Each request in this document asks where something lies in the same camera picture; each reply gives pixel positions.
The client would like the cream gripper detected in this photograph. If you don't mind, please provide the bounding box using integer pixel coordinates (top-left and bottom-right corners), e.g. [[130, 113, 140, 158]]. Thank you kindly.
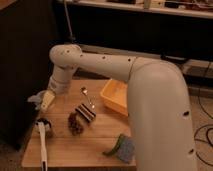
[[27, 90, 55, 111]]

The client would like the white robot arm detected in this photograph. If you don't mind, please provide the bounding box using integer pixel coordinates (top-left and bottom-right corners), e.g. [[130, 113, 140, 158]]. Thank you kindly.
[[39, 44, 198, 171]]

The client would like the brown crumpled towel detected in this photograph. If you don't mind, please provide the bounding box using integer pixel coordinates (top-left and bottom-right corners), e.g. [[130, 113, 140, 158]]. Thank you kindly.
[[68, 113, 84, 136]]

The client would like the yellow plastic tray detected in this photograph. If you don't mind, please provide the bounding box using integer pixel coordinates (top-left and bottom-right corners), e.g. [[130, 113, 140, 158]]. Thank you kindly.
[[100, 79, 128, 116]]

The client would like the striped brown block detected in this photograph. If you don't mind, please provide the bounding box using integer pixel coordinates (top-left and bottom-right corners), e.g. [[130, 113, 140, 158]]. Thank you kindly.
[[75, 104, 96, 123]]

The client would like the dark cabinet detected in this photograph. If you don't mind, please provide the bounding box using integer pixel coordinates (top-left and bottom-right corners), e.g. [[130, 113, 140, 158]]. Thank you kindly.
[[0, 0, 58, 150]]

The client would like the green grey cloth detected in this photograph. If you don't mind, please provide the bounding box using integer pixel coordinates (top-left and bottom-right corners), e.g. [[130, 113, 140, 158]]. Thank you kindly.
[[103, 134, 135, 163]]

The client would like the wooden shelf with items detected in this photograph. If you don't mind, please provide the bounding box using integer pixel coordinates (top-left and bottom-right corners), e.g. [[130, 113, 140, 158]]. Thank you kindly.
[[57, 0, 213, 19]]

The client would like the black cable on floor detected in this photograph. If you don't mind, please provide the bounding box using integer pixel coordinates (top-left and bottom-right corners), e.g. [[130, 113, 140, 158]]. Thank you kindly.
[[193, 63, 213, 168]]

